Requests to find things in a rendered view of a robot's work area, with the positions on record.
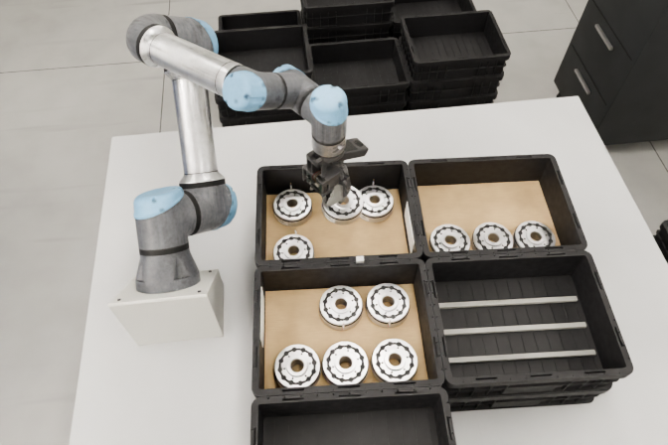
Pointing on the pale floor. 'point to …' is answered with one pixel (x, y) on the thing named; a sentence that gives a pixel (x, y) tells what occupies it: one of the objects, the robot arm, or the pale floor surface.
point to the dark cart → (623, 48)
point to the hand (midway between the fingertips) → (334, 194)
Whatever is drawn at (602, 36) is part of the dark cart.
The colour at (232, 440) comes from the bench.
